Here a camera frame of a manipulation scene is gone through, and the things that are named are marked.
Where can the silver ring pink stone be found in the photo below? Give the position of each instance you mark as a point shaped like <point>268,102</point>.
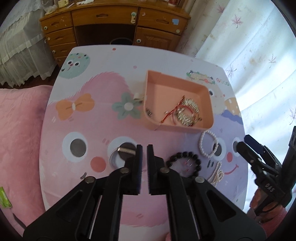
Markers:
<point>188,163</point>

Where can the pink blanket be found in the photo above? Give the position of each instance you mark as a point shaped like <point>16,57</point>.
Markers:
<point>22,115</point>

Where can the bed with white lace cover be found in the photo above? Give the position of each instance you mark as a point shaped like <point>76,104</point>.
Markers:
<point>24,51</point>

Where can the white floral curtain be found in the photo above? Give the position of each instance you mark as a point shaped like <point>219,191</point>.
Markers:
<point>255,46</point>

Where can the cartoon printed tablecloth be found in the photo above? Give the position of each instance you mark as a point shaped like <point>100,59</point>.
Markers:
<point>97,104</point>

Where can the pink plastic tray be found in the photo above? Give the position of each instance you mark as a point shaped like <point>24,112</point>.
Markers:
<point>162,95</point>

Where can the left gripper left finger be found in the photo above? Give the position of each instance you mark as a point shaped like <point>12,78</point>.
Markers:
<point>133,179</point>

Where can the wooden desk with drawers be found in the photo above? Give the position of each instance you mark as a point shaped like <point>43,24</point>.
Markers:
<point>141,23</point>

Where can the pink smart watch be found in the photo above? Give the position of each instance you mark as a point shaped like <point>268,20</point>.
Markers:
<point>119,156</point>

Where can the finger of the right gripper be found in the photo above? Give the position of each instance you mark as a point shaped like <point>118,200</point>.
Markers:
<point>260,149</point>
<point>248,154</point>

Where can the green packet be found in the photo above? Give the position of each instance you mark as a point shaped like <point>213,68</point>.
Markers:
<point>5,203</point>

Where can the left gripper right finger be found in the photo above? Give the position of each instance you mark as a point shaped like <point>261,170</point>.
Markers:
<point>156,171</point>

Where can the person's right hand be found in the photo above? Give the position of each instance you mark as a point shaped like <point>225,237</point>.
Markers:
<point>269,212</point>

